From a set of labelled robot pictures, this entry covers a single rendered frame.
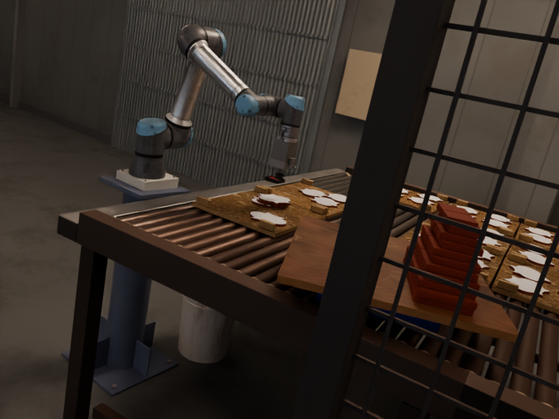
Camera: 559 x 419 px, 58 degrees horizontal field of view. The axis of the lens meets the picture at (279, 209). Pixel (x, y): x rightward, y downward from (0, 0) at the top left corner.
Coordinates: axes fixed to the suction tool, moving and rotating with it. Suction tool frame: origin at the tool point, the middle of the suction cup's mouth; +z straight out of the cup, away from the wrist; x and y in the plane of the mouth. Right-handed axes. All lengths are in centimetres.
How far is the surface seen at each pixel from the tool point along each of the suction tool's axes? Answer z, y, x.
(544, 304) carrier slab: 11, -6, -99
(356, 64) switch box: -58, 280, 84
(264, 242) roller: 12.9, -35.1, -17.0
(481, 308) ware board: 0, -58, -83
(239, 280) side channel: 9, -73, -31
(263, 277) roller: 13, -60, -31
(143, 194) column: 18, -22, 45
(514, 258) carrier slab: 9, 34, -87
